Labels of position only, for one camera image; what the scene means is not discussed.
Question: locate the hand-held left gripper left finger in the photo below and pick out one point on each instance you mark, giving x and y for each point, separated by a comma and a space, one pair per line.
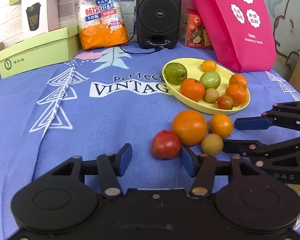
125, 158

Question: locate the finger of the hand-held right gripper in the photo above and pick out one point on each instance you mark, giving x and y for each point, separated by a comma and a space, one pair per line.
252, 123
240, 147

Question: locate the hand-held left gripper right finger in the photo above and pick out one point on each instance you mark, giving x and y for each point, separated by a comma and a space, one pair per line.
188, 161

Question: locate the brown round fruit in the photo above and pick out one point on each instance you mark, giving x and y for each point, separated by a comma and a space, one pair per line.
212, 144
211, 95

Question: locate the large orange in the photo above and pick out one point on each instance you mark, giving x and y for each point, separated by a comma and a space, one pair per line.
189, 127

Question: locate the red and green tomato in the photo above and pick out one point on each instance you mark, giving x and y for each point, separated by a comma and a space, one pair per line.
225, 103

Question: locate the orange mandarin with stem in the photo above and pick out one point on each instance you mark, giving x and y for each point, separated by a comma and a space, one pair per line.
238, 80

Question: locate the light green tomato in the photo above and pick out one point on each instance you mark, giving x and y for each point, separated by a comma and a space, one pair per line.
210, 80

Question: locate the small orange mandarin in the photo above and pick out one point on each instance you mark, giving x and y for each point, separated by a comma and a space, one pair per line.
208, 65

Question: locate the yellow plate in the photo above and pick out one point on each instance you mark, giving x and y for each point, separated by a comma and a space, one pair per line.
190, 63

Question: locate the dark green guava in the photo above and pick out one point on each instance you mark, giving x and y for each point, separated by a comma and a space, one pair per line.
175, 73

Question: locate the blue printed tablecloth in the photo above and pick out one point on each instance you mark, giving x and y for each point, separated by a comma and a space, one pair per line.
90, 130

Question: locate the pink tote bag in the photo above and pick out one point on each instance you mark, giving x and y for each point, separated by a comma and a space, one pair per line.
230, 22

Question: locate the red cracker box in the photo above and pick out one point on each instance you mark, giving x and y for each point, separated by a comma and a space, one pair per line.
196, 31

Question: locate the light green shoe box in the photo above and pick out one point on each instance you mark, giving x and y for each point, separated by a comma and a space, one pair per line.
37, 52

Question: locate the black speaker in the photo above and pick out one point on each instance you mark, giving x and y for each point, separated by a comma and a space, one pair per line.
158, 13

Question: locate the orange paper cup package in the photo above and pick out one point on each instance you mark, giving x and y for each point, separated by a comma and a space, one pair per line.
102, 15

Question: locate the white cup box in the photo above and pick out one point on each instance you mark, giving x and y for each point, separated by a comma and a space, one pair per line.
38, 10

